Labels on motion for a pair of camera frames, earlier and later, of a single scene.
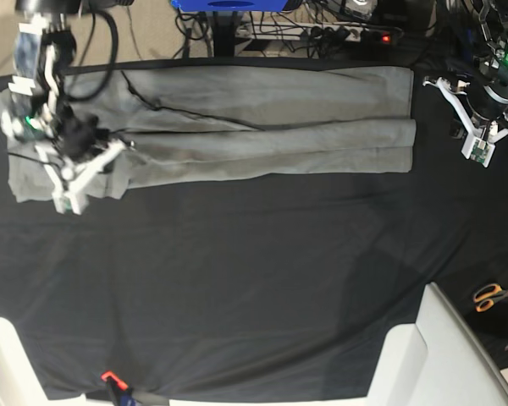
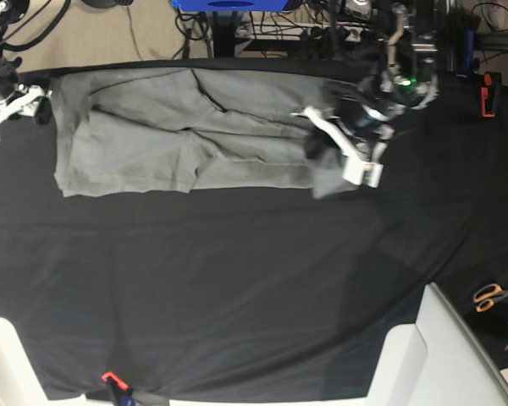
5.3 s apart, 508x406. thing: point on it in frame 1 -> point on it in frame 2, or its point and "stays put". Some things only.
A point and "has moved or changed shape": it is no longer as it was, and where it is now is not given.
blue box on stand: (230, 5) stays put
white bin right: (438, 360) stays put
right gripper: (488, 100) -> (357, 113)
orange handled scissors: (487, 295) stays put
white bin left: (10, 375) stays put
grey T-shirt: (140, 124) has moved or changed shape
